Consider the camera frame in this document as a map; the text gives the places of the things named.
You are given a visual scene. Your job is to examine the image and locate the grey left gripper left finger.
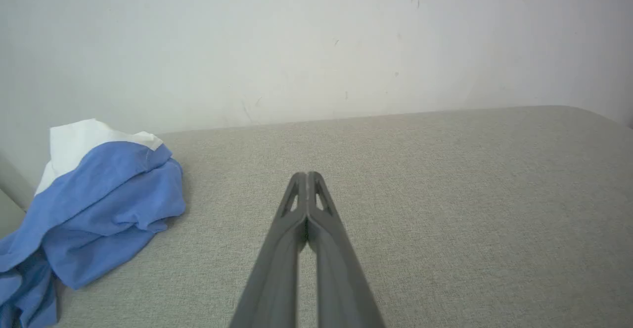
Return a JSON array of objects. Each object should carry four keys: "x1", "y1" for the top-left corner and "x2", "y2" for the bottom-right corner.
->
[{"x1": 230, "y1": 172, "x2": 309, "y2": 328}]

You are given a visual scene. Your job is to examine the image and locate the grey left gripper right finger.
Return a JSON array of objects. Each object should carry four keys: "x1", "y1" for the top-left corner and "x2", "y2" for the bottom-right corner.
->
[{"x1": 307, "y1": 172, "x2": 387, "y2": 328}]

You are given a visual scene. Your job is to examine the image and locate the blue and white long-sleeve shirt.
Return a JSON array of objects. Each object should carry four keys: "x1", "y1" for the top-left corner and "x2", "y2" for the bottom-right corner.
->
[{"x1": 0, "y1": 118, "x2": 186, "y2": 328}]

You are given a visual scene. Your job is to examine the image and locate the grey fabric sofa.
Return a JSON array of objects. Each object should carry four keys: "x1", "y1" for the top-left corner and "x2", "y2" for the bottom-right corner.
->
[{"x1": 0, "y1": 105, "x2": 633, "y2": 328}]

